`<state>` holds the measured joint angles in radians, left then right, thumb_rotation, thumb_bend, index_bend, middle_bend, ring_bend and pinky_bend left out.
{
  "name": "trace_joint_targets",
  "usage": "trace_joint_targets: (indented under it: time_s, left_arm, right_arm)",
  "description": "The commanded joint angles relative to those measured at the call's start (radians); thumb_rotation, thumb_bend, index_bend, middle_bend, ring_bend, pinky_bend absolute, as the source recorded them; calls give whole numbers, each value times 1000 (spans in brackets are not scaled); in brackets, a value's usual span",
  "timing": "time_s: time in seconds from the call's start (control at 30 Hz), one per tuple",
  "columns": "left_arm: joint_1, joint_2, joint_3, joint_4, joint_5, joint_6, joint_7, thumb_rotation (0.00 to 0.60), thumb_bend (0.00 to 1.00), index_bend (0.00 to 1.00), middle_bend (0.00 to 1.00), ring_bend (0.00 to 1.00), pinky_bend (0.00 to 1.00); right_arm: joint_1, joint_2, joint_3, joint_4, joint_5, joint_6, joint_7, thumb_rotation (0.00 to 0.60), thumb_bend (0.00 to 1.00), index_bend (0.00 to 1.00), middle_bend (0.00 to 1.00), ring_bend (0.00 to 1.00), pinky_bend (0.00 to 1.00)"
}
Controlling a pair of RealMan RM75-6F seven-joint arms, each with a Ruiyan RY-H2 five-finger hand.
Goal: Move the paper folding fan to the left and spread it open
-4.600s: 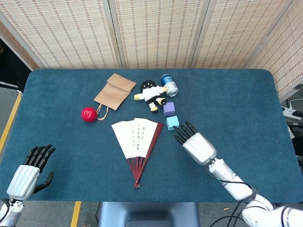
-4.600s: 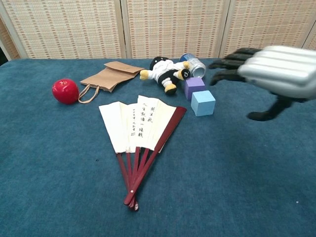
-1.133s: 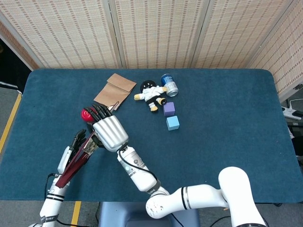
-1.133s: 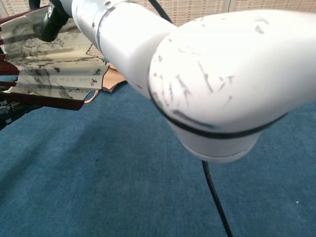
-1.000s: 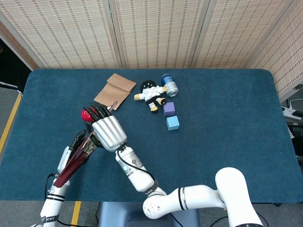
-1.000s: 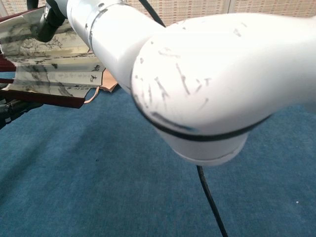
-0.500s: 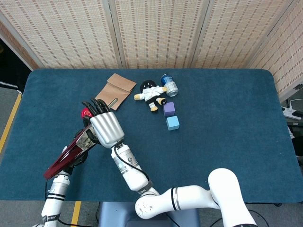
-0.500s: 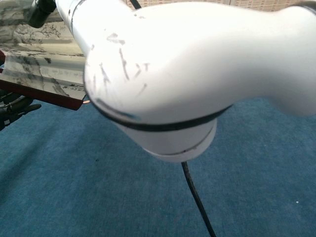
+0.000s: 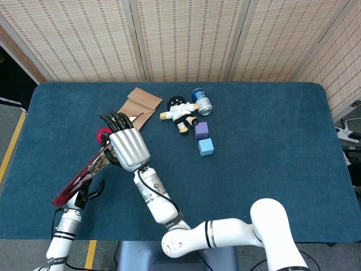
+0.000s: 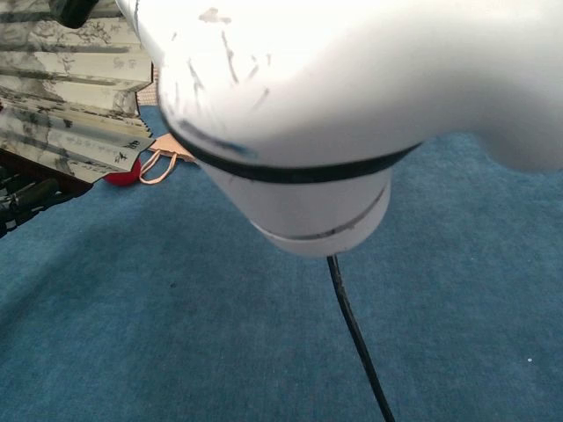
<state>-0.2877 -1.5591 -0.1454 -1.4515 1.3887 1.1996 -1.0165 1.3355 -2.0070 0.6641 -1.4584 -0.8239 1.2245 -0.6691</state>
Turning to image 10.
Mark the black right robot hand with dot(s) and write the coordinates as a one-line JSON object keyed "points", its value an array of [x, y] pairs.
{"points": [[77, 11]]}

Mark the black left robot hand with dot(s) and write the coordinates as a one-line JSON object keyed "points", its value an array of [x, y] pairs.
{"points": [[26, 202]]}

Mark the paper folding fan red ribs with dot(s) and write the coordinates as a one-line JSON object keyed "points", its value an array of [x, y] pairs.
{"points": [[66, 88]]}

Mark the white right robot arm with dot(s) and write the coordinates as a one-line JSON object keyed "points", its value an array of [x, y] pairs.
{"points": [[330, 88]]}

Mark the red apple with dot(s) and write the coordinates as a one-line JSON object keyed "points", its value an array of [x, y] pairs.
{"points": [[125, 178]]}

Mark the woven folding screen panel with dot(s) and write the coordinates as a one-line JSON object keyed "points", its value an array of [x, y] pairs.
{"points": [[148, 92]]}

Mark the brown paper bag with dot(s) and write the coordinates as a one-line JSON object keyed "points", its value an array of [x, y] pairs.
{"points": [[169, 145]]}

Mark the teal table cloth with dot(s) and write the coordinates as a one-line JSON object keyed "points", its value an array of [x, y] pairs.
{"points": [[176, 329]]}

